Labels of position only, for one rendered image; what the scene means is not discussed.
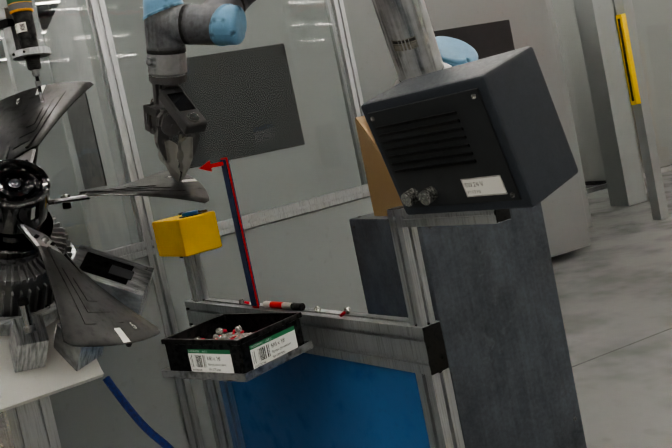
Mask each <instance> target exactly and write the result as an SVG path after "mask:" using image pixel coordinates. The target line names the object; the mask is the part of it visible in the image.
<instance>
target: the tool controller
mask: <svg viewBox="0 0 672 448"><path fill-rule="evenodd" d="M361 109H362V111H363V114H364V116H365V118H366V120H367V123H368V125H369V127H370V130H371V132H372V134H373V137H374V139H375V141H376V144H377V146H378V148H379V151H380V153H381V155H382V158H383V160H384V162H385V165H386V167H387V169H388V172H389V174H390V176H391V179H392V181H393V183H394V186H395V188H396V190H397V193H398V195H399V197H400V200H401V202H402V204H403V207H404V209H405V211H406V213H407V214H408V215H414V214H430V213H447V212H464V211H480V210H497V209H514V208H530V207H535V206H536V205H538V204H539V203H540V202H541V201H543V200H544V199H545V198H546V197H548V196H549V195H550V194H552V193H553V192H554V191H555V190H557V189H558V188H559V187H560V186H562V185H563V184H564V183H565V182H567V181H568V180H569V179H571V178H572V177H573V176H574V175H576V174H577V173H578V168H577V165H576V162H575V160H574V157H573V154H572V152H571V149H570V146H569V144H568V141H567V138H566V135H565V133H564V130H563V127H562V125H561V122H560V119H559V117H558V114H557V111H556V109H555V106H554V103H553V101H552V98H551V95H550V92H549V90H548V87H547V84H546V82H545V79H544V76H543V74H542V71H541V68H540V66H539V63H538V60H537V58H536V55H535V52H534V50H533V48H532V47H529V46H527V47H523V48H520V49H516V50H512V51H509V52H505V53H501V54H498V55H494V56H490V57H486V58H483V59H479V60H475V61H472V62H468V63H464V64H461V65H457V66H453V67H450V68H446V69H442V70H438V71H435V72H431V73H427V74H424V75H420V76H416V77H413V78H409V79H406V80H404V81H402V82H401V83H399V84H397V85H395V86H393V87H392V88H390V89H388V90H386V91H385V92H383V93H381V94H379V95H377V96H376V97H374V98H372V99H370V100H369V101H367V102H365V103H363V105H362V106H361Z"/></svg>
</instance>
